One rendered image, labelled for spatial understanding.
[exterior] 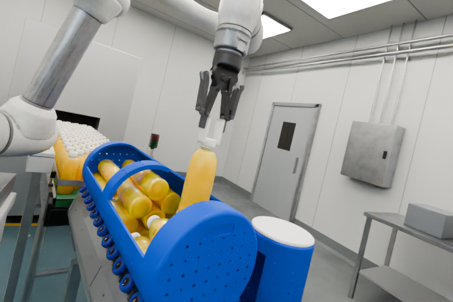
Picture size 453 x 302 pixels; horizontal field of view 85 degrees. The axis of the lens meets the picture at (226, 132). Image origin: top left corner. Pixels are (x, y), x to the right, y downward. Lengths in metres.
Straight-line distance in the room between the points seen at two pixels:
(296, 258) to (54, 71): 1.12
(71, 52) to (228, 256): 0.84
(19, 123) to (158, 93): 4.83
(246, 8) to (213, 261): 0.59
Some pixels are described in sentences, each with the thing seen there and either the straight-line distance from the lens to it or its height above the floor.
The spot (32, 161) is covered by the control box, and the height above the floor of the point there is 1.05.
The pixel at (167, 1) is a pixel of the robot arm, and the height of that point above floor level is 1.74.
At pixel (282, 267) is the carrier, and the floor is 0.94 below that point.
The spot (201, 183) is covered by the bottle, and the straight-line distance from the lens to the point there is 0.62.
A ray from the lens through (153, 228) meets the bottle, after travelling 0.69.
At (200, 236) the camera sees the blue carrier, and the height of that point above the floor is 1.18.
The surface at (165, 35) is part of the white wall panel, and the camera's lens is 5.99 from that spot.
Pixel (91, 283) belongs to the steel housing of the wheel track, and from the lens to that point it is 0.99.
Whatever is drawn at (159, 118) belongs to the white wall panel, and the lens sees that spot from 5.82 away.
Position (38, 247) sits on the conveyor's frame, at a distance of 1.96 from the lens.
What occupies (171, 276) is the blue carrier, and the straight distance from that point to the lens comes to 0.58.
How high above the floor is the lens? 1.41
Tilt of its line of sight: 1 degrees down
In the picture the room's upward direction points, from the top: 13 degrees clockwise
